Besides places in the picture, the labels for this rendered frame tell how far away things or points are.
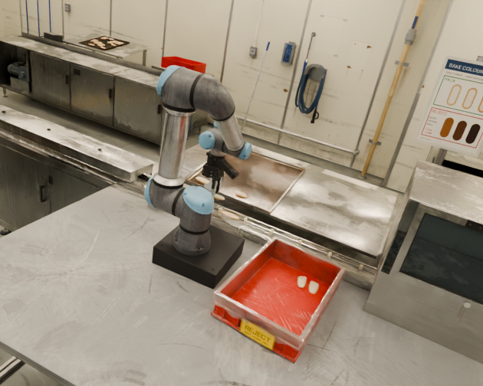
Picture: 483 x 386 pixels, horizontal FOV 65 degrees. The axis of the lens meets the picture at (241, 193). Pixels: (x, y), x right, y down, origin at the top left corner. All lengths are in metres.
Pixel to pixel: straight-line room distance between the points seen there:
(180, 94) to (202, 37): 4.86
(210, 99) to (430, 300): 1.01
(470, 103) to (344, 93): 3.19
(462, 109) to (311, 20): 3.45
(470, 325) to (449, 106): 1.16
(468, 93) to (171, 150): 1.54
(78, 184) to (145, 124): 2.50
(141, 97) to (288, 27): 2.18
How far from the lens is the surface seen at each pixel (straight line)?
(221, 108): 1.27
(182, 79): 1.28
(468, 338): 1.58
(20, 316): 1.37
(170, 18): 6.44
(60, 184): 2.46
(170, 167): 1.39
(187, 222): 1.41
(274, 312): 1.41
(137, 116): 4.79
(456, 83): 2.26
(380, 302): 1.54
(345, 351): 1.39
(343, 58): 5.32
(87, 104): 5.33
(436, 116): 2.28
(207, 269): 1.42
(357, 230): 1.92
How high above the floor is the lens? 1.75
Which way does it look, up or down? 25 degrees down
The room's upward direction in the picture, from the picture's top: 11 degrees clockwise
